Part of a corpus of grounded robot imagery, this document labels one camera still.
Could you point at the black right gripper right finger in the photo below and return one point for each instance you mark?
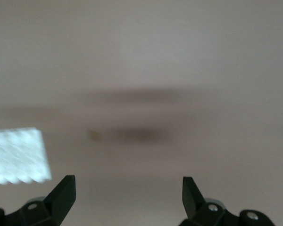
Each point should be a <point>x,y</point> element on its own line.
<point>193,204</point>

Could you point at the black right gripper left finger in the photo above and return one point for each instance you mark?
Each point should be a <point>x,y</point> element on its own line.
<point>59,202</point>

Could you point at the white studded base plate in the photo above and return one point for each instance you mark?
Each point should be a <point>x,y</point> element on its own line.
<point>19,155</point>

